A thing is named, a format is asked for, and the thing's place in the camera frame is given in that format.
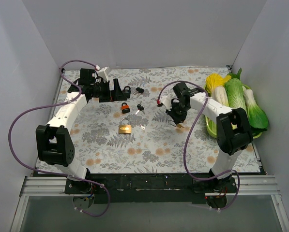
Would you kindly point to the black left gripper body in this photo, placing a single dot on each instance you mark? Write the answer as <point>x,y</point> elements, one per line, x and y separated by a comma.
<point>111,90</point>

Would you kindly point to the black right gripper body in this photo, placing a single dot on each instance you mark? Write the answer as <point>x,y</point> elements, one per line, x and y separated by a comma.
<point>174,114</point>

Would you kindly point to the small brass padlock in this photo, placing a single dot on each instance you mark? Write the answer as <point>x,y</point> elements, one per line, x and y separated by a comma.
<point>172,123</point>

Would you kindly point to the orange black padlock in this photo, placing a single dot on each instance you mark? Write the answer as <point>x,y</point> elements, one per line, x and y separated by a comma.
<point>125,108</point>

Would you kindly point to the black-headed key bunch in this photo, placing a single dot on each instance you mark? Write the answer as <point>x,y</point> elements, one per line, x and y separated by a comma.
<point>138,91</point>

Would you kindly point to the large brass padlock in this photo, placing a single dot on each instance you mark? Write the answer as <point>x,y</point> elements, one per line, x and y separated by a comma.
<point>124,126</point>

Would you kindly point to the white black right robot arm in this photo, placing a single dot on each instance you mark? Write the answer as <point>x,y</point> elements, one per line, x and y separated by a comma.
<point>233,129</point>

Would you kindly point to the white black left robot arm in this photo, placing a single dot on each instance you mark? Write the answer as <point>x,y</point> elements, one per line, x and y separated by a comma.
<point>54,143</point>

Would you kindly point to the orange black padlock key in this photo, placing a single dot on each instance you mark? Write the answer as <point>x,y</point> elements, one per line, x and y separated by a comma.
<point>139,108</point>

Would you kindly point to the green plastic basket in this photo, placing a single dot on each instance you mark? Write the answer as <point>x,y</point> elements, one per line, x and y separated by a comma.
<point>211,129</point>

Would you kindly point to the floral patterned mat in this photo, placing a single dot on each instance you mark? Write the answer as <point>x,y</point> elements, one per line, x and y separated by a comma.
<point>160,148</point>

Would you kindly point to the yellow-leaf napa cabbage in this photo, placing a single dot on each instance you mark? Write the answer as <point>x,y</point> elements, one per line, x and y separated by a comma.
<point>215,86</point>

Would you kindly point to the green napa cabbage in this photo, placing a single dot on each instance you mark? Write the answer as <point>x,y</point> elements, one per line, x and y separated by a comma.
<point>234,90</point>

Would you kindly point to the bok choy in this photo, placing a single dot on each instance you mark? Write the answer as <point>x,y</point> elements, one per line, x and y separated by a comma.
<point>256,116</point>

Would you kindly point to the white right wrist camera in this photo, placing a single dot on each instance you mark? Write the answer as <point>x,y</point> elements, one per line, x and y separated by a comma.
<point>164,101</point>

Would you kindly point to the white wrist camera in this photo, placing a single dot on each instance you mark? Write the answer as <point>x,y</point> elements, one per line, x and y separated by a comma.
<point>103,73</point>
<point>164,101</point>

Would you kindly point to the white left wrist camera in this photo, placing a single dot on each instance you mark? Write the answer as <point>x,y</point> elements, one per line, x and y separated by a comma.
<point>103,73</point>

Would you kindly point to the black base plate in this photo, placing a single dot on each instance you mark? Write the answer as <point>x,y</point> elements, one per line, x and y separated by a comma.
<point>149,188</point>

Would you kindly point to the aluminium frame rail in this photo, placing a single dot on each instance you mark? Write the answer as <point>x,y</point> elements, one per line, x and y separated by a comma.
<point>45,207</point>

